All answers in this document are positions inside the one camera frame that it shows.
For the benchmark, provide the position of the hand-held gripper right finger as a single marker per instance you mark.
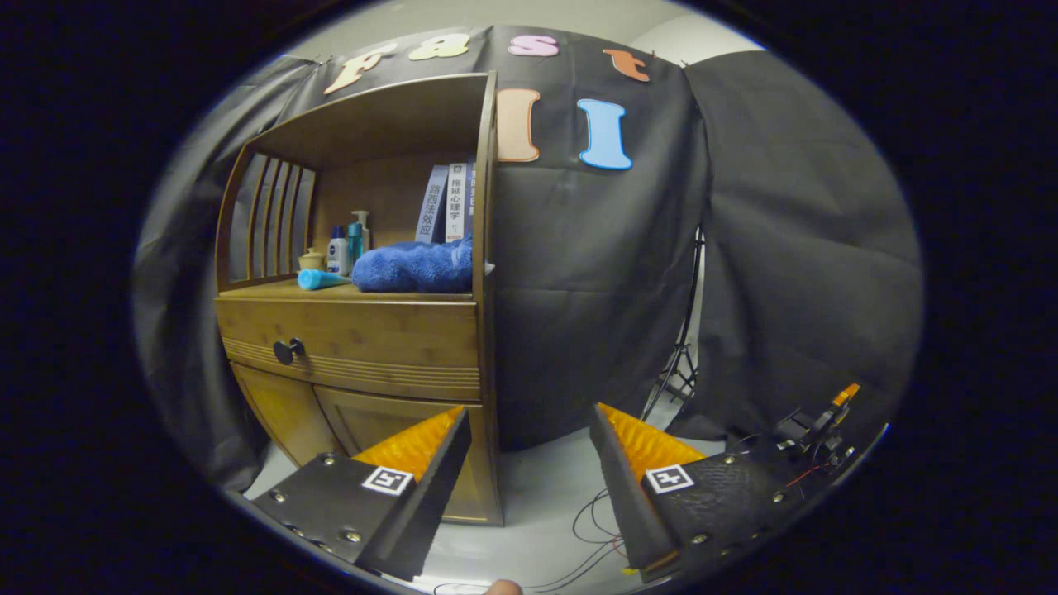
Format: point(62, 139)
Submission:
point(624, 496)

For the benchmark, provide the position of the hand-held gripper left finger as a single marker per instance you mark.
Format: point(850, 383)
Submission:
point(438, 487)

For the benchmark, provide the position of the wooden drawer with black knob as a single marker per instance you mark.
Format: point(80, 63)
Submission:
point(372, 339)

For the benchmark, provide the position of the blue and white tube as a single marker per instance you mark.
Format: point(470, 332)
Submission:
point(318, 280)

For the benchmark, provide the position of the wooden cabinet door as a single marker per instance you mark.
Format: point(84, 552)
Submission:
point(281, 409)
point(380, 421)

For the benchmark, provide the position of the wooden countertop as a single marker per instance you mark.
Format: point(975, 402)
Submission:
point(264, 291)

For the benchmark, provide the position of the wooden cabinet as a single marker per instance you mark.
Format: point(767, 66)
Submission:
point(372, 124)

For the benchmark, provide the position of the black light stand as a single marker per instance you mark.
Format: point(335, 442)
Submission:
point(682, 364)

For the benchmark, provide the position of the black device with orange tip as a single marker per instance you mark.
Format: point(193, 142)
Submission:
point(814, 430)

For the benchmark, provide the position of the blue towel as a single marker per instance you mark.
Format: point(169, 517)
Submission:
point(413, 268)

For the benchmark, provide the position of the white lotion bottle blue cap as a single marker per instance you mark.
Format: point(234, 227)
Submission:
point(337, 254)

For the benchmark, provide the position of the beige lidded teacup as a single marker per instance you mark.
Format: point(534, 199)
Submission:
point(312, 261)

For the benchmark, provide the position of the blue pump bottle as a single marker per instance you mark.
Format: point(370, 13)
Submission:
point(356, 240)

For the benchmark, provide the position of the grey book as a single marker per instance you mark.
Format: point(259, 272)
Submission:
point(430, 202)

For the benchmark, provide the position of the white spine book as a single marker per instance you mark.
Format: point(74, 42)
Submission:
point(455, 202)

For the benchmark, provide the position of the dark blue book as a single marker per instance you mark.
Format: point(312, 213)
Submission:
point(470, 198)

